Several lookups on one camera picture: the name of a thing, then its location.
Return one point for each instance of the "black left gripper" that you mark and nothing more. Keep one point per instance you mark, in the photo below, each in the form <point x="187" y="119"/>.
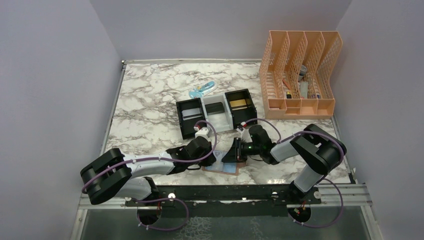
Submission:
<point x="209" y="161"/>

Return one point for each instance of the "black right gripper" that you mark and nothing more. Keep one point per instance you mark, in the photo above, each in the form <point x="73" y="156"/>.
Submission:
<point x="234" y="154"/>

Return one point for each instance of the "brown leather card holder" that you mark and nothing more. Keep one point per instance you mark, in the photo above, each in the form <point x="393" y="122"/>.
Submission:
<point x="228" y="169"/>

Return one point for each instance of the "silver VIP card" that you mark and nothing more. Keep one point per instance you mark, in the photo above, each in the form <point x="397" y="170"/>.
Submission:
<point x="218" y="165"/>

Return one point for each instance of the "white tray bin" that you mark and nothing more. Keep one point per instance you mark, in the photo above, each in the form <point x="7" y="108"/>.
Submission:
<point x="221" y="122"/>

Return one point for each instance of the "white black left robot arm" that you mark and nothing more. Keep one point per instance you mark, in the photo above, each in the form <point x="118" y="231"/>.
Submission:
<point x="116" y="175"/>

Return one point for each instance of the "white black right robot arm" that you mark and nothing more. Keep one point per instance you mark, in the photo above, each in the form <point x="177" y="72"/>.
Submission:
<point x="320" y="151"/>

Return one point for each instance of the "silver credit card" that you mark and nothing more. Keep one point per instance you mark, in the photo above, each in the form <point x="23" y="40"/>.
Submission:
<point x="192" y="113"/>

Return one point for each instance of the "gold credit card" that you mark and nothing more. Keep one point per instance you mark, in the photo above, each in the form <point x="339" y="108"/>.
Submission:
<point x="239" y="104"/>

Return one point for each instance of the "blue packaged tool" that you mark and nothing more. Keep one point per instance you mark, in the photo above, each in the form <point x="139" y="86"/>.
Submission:
<point x="203" y="90"/>

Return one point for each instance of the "grey staples box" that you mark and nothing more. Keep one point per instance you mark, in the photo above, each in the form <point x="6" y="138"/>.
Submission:
<point x="303" y="87"/>

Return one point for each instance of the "peach plastic file organizer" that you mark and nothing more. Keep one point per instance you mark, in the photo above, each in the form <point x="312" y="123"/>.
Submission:
<point x="285" y="52"/>

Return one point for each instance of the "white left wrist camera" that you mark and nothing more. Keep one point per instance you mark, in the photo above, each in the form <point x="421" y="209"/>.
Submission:
<point x="204" y="132"/>

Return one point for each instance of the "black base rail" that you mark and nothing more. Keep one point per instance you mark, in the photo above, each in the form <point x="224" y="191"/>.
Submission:
<point x="276" y="193"/>

